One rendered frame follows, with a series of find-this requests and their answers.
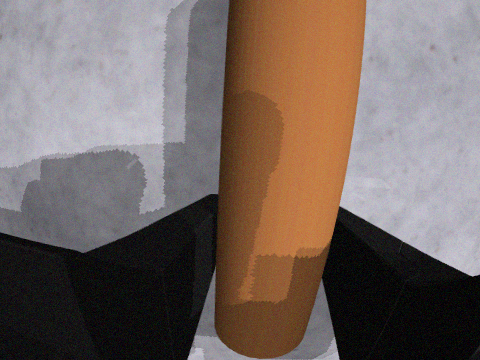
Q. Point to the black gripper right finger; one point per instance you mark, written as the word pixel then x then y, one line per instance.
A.
pixel 389 301

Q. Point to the orange-brown rounded cylinder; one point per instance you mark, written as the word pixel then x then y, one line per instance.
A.
pixel 292 78

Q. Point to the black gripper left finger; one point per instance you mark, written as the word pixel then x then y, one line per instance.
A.
pixel 138 298

